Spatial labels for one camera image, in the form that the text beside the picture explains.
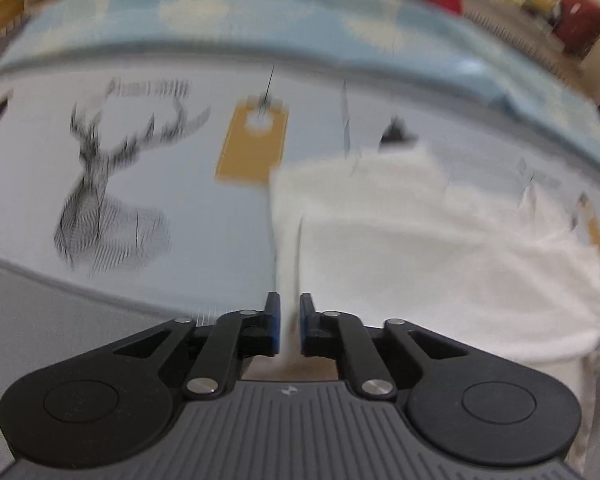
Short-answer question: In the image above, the grey mat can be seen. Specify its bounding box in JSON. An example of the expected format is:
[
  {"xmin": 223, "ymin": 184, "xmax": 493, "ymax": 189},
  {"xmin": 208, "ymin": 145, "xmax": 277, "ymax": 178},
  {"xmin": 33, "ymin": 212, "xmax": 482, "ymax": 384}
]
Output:
[{"xmin": 0, "ymin": 254, "xmax": 266, "ymax": 480}]

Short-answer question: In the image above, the deer printed bed sheet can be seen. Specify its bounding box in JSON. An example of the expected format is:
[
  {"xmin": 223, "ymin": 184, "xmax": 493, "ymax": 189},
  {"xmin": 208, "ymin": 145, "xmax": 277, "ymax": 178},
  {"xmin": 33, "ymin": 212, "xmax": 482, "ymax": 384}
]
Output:
[{"xmin": 0, "ymin": 50, "xmax": 600, "ymax": 323}]

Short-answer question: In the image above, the red bag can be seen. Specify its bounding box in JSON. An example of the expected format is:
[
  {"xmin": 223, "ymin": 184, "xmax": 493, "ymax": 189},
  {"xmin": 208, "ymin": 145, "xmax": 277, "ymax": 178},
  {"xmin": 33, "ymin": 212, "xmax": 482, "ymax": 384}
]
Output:
[{"xmin": 551, "ymin": 0, "xmax": 600, "ymax": 57}]

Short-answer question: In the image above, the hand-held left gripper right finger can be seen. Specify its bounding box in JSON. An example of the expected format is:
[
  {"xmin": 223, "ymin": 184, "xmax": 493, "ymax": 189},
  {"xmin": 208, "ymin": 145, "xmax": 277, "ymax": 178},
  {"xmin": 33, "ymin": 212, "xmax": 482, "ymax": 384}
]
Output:
[{"xmin": 298, "ymin": 292, "xmax": 468, "ymax": 401}]

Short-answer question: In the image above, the white small garment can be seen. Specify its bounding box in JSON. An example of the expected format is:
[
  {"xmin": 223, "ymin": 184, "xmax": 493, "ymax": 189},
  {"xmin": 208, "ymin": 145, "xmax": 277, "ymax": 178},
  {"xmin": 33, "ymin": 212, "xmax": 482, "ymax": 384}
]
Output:
[{"xmin": 269, "ymin": 146, "xmax": 600, "ymax": 367}]

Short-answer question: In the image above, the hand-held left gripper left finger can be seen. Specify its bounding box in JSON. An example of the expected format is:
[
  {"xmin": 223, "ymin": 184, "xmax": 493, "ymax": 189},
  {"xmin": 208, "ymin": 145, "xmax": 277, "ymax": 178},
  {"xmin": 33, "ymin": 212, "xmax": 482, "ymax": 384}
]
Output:
[{"xmin": 112, "ymin": 291, "xmax": 282, "ymax": 401}]

